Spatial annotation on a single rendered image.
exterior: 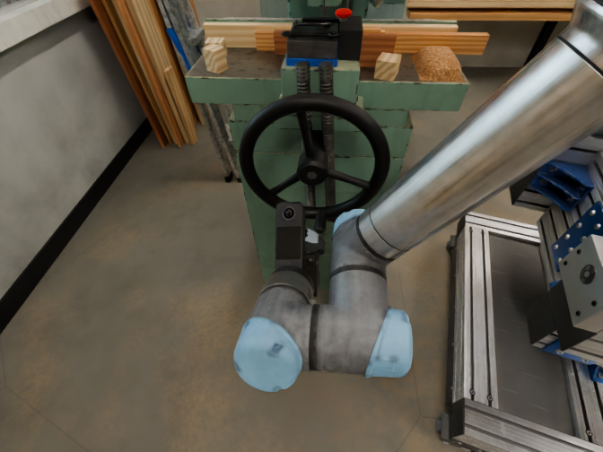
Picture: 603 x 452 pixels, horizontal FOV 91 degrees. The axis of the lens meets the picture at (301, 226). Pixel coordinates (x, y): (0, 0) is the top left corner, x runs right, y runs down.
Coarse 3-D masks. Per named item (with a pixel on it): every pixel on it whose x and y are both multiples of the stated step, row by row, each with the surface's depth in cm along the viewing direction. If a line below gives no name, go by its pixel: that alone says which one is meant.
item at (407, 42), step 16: (256, 32) 71; (272, 32) 70; (400, 32) 69; (416, 32) 69; (432, 32) 68; (448, 32) 68; (464, 32) 68; (480, 32) 68; (272, 48) 73; (400, 48) 70; (416, 48) 70; (464, 48) 69; (480, 48) 69
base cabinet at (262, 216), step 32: (256, 160) 80; (288, 160) 79; (352, 160) 77; (288, 192) 88; (320, 192) 86; (352, 192) 85; (384, 192) 84; (256, 224) 101; (320, 256) 111; (320, 288) 130
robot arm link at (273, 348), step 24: (288, 288) 39; (264, 312) 34; (288, 312) 34; (240, 336) 33; (264, 336) 31; (288, 336) 32; (240, 360) 31; (264, 360) 31; (288, 360) 30; (264, 384) 32; (288, 384) 31
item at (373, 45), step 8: (368, 40) 62; (376, 40) 62; (384, 40) 62; (392, 40) 62; (368, 48) 63; (376, 48) 63; (384, 48) 63; (392, 48) 63; (360, 56) 65; (368, 56) 65; (376, 56) 64; (360, 64) 66; (368, 64) 66
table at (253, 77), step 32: (256, 64) 68; (192, 96) 68; (224, 96) 67; (256, 96) 66; (384, 96) 64; (416, 96) 63; (448, 96) 62; (288, 128) 61; (320, 128) 60; (352, 128) 60
